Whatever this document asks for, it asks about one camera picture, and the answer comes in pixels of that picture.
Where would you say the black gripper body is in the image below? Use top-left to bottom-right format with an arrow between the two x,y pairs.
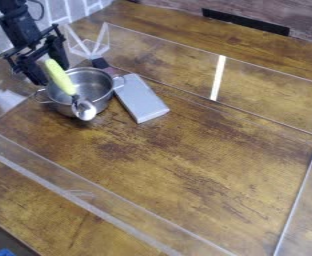
3,24 -> 65,73

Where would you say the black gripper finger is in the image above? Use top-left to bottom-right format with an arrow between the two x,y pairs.
46,35 -> 69,70
19,55 -> 47,86

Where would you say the silver metal pot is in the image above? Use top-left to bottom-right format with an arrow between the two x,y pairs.
33,67 -> 117,121

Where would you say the yellow handled metal spoon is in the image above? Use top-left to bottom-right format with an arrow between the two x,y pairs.
43,59 -> 97,121

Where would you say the grey sharpening stone block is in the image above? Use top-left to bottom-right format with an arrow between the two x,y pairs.
90,57 -> 172,125

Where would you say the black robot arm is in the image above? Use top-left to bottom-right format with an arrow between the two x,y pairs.
0,0 -> 69,86

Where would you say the black bar on table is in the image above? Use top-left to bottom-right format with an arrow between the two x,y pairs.
201,8 -> 289,36

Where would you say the blue object at corner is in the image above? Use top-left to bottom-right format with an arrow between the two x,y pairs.
0,248 -> 15,256

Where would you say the clear acrylic corner bracket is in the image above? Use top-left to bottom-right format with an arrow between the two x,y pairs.
63,23 -> 110,60

